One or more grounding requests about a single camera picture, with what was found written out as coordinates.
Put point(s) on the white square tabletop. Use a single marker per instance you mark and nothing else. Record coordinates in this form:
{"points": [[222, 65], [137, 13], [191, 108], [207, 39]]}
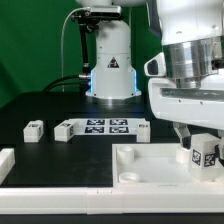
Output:
{"points": [[149, 164]]}

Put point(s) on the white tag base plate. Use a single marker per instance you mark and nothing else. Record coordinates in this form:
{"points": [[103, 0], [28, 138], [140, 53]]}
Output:
{"points": [[109, 126]]}

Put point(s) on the black camera on stand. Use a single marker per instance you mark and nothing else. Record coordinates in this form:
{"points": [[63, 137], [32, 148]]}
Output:
{"points": [[88, 20]]}

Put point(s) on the white left fence piece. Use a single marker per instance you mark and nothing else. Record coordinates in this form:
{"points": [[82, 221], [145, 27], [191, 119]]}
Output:
{"points": [[7, 161]]}

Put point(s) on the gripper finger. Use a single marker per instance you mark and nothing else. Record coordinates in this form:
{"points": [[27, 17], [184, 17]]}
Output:
{"points": [[221, 144], [183, 133]]}

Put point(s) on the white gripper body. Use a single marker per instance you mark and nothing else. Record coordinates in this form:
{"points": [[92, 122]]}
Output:
{"points": [[201, 107]]}

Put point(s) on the white front fence wall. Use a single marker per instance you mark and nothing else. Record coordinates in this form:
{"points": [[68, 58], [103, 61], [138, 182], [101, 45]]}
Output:
{"points": [[160, 199]]}

